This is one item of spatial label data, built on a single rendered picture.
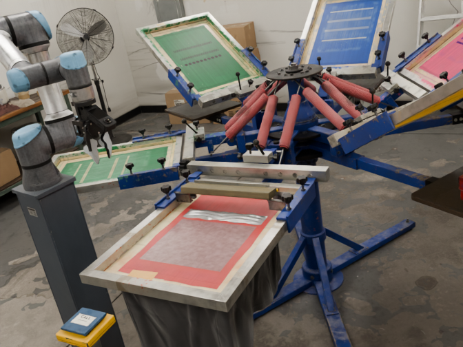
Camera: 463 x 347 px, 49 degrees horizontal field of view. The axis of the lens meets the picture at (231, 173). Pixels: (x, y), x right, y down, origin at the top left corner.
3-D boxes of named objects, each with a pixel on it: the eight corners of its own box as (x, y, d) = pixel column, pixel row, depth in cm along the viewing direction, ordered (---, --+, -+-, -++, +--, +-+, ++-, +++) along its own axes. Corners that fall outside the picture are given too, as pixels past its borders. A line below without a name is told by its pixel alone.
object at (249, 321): (244, 387, 180) (224, 288, 163) (235, 384, 181) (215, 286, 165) (291, 305, 216) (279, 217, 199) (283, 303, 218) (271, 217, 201)
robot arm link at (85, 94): (97, 83, 164) (76, 91, 158) (100, 97, 165) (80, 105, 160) (83, 83, 168) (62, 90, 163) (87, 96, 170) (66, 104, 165)
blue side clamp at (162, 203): (167, 219, 216) (163, 204, 213) (157, 218, 218) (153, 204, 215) (202, 188, 239) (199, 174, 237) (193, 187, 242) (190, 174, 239)
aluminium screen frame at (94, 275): (227, 312, 151) (225, 302, 150) (81, 283, 179) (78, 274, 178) (313, 193, 213) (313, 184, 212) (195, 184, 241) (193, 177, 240)
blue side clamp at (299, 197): (290, 233, 189) (288, 216, 187) (278, 231, 192) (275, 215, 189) (315, 196, 213) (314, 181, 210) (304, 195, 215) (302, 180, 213)
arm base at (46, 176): (16, 188, 205) (8, 165, 201) (48, 173, 216) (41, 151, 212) (37, 193, 196) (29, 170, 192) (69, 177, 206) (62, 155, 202)
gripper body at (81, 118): (94, 129, 176) (84, 96, 171) (109, 131, 170) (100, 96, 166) (75, 138, 170) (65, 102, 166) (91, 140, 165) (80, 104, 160)
